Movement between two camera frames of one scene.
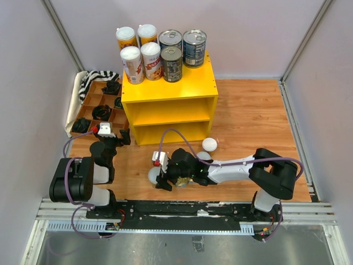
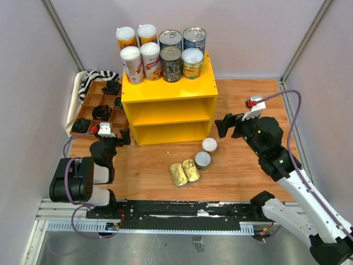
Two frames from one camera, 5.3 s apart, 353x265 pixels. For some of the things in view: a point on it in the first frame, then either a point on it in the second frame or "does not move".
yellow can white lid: (153, 173) to (192, 63)
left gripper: (125, 134) does not move
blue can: (170, 37) does not move
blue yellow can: (126, 37) does not move
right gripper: (162, 183) to (229, 120)
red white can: (132, 59) does not move
